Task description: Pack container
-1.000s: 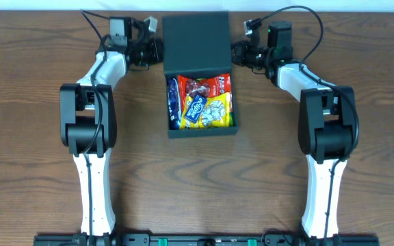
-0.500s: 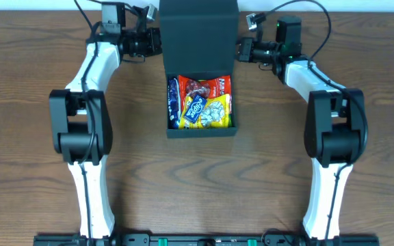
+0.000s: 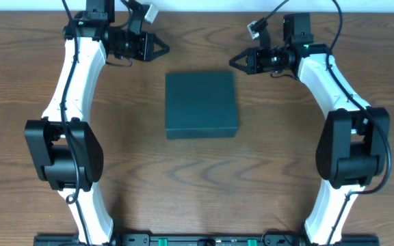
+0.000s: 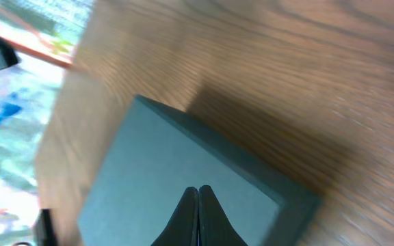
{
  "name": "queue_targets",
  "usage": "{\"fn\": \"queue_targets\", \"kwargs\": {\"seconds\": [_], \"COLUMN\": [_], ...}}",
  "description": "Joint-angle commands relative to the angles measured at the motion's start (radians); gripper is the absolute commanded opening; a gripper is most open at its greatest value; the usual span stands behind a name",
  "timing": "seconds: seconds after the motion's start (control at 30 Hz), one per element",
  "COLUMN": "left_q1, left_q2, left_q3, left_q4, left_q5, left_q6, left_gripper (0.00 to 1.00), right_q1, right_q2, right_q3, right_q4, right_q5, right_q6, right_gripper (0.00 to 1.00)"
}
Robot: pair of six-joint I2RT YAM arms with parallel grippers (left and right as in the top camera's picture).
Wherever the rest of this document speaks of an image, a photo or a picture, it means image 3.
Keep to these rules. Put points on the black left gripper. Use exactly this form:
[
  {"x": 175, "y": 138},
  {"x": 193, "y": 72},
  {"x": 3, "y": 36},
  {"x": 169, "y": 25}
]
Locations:
[{"x": 150, "y": 46}]

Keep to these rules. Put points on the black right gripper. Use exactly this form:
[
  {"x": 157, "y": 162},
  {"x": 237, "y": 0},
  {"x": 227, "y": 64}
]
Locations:
[{"x": 250, "y": 61}]

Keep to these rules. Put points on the black gift box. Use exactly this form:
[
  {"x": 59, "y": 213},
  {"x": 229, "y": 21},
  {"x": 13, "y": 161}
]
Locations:
[{"x": 201, "y": 105}]

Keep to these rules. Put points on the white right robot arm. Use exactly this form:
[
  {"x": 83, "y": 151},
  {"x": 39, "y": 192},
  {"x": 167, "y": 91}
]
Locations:
[{"x": 353, "y": 155}]

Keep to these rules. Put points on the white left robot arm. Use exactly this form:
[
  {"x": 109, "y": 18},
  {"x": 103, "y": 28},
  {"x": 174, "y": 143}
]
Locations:
[{"x": 63, "y": 147}]

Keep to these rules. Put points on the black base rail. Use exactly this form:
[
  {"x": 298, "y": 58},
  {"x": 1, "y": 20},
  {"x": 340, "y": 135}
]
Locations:
[{"x": 269, "y": 239}]

